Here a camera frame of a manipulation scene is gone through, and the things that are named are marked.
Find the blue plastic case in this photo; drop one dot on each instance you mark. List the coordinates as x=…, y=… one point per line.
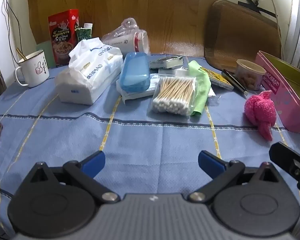
x=135, y=72

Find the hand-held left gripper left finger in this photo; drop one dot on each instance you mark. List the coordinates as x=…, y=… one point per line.
x=93, y=162

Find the yellow label clear pack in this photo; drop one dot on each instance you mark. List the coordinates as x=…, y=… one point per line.
x=217, y=78

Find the black pen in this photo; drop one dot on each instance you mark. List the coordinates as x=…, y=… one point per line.
x=233, y=81

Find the green cloth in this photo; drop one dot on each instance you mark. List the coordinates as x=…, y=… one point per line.
x=202, y=87

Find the plastic bag with white cup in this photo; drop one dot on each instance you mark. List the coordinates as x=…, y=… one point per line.
x=126, y=40

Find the small silver box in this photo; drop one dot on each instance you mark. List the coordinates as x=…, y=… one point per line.
x=166, y=62

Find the cotton swabs pack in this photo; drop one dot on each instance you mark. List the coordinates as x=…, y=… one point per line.
x=173, y=95

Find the wood grain sheet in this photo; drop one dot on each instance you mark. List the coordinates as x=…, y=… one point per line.
x=140, y=10

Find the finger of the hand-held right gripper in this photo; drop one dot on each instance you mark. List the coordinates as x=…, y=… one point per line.
x=285, y=156

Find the white packet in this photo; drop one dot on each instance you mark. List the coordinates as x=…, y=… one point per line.
x=137, y=95

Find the brown chair cushion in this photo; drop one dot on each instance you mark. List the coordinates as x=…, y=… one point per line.
x=240, y=35

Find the gold spoon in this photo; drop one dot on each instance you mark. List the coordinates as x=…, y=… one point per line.
x=21, y=54

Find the light green card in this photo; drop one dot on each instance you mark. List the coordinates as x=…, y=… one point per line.
x=48, y=52

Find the pink fluffy sock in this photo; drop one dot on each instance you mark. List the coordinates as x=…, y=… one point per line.
x=260, y=110

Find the black tape cross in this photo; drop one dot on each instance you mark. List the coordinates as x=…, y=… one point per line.
x=255, y=5

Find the blue checked tablecloth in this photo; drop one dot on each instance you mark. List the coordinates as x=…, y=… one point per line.
x=140, y=135

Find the pink tin box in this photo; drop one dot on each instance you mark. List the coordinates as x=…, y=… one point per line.
x=287, y=92

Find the tissue pack in plastic wrap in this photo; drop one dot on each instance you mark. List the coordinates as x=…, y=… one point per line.
x=90, y=72

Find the snack cup with lid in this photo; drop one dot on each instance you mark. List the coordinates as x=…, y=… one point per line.
x=250, y=75

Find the white enamel mug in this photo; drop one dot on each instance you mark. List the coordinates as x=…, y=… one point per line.
x=35, y=68

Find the red cereal box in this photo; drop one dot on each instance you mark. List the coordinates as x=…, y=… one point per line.
x=63, y=35

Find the green patterned small carton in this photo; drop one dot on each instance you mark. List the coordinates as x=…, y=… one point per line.
x=84, y=33

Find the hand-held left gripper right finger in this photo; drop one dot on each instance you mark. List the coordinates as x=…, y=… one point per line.
x=211, y=164

